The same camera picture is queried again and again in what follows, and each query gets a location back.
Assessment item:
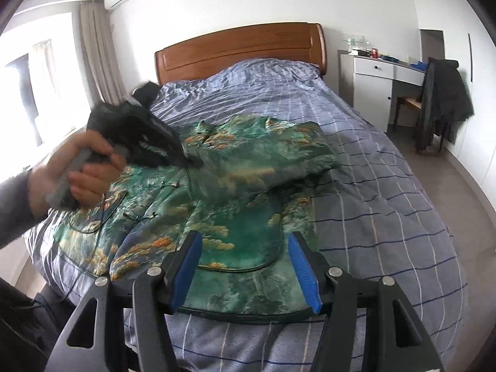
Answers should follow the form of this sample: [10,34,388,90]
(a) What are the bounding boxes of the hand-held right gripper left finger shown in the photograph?
[46,231,204,372]

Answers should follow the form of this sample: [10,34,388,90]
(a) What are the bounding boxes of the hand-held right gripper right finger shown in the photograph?
[287,231,445,372]

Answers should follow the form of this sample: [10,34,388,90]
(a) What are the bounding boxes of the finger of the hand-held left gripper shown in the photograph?
[166,139,204,170]

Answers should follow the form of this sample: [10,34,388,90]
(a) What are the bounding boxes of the green landscape print garment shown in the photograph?
[53,115,342,325]

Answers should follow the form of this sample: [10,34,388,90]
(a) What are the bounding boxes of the person's left forearm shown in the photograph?
[0,170,37,249]

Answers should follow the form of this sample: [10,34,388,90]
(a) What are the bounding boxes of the person's left hand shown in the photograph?
[28,129,128,220]

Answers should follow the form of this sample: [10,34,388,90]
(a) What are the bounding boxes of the beige curtain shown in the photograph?
[78,1,128,105]

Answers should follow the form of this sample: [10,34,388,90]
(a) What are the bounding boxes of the bed with blue checked sheet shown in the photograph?
[24,59,469,372]

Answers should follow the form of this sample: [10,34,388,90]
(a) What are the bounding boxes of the window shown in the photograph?
[0,11,84,181]

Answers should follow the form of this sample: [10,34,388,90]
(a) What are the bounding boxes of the wooden headboard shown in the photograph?
[154,22,327,86]

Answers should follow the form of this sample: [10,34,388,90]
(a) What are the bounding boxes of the person's dark trousers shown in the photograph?
[0,278,132,372]

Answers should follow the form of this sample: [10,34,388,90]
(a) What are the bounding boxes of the wooden chair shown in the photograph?
[391,95,445,152]

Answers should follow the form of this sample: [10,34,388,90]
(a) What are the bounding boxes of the white dressing desk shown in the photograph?
[338,50,427,133]

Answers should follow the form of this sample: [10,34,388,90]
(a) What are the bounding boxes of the dark jacket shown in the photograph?
[413,57,475,153]

